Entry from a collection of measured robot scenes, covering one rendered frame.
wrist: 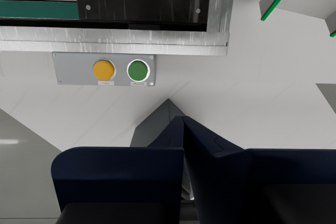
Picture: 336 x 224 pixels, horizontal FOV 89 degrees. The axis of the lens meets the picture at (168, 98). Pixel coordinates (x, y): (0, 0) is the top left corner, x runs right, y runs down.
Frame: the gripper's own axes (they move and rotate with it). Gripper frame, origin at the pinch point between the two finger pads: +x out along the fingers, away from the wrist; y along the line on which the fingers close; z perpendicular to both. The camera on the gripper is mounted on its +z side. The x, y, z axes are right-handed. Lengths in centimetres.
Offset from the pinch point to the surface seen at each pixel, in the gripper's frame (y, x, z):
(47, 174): 111, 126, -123
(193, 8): -4.1, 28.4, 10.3
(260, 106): -28, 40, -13
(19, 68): 39, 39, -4
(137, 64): 6.5, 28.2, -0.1
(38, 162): 116, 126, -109
